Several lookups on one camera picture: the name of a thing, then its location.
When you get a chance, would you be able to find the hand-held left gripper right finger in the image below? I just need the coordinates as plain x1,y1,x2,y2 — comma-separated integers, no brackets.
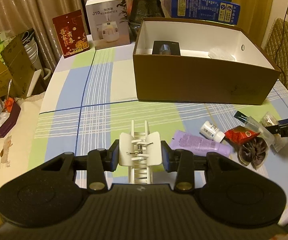
161,140,237,193

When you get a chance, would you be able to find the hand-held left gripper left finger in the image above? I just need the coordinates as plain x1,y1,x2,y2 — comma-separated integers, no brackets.
41,140,121,193

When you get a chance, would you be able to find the white hair claw clip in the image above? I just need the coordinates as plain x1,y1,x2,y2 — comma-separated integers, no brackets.
119,120,161,184

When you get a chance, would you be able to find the bag of wooden cotton swabs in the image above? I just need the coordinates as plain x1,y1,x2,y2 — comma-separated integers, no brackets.
259,112,288,153

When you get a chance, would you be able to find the purple cream tube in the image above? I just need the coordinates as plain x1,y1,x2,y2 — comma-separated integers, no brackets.
171,130,232,157

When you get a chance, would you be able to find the clear packet with green label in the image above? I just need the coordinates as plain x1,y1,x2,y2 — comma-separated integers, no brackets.
234,110,276,145

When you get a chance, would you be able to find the white pill bottle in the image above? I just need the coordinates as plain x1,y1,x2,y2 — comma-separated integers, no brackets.
199,121,225,142

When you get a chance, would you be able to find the brown cardboard box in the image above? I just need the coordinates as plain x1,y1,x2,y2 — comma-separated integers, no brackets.
132,17,282,105

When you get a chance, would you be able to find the dark velvet scrunchie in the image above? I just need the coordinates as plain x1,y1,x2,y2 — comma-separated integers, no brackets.
237,136,270,168

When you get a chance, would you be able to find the red foil packet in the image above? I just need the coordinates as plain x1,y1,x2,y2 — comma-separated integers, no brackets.
225,126,261,145

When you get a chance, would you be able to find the plaid tablecloth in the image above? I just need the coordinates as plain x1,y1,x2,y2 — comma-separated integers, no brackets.
34,46,288,230

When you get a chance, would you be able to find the clear bag of white picks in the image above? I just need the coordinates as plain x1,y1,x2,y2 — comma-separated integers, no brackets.
208,47,236,61

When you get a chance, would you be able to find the cream printed cloth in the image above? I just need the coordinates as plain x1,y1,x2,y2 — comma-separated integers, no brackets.
0,92,47,205

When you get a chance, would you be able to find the black shaver box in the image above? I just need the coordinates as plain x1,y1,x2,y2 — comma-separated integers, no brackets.
152,40,182,56

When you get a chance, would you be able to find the white board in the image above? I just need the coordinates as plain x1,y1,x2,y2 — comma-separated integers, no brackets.
26,69,51,97

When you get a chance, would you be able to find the purple box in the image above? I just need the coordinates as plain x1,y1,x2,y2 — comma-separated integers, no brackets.
0,100,22,139

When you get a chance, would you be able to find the orange flower ornament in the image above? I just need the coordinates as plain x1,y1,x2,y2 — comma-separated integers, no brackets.
4,99,15,112

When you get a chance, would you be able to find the red gift box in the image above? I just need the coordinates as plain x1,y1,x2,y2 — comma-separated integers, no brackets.
52,9,90,58

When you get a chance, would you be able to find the white humidifier box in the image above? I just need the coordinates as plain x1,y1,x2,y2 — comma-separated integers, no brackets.
85,0,131,50

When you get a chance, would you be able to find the brown open carton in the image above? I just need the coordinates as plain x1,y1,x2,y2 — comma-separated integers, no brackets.
1,34,47,98

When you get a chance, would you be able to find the stack of white bowls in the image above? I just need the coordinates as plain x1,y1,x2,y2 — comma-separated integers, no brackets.
21,29,38,65

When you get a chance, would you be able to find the blue carton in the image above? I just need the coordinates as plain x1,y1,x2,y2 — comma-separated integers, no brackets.
164,0,241,26

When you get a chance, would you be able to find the dark green glass vase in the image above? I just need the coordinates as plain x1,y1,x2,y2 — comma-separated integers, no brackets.
128,0,168,37

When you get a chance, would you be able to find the beige curtain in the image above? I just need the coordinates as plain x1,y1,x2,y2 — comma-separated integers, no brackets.
0,0,169,73

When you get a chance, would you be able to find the black power cable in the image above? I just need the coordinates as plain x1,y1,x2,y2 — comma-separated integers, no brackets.
275,6,288,54

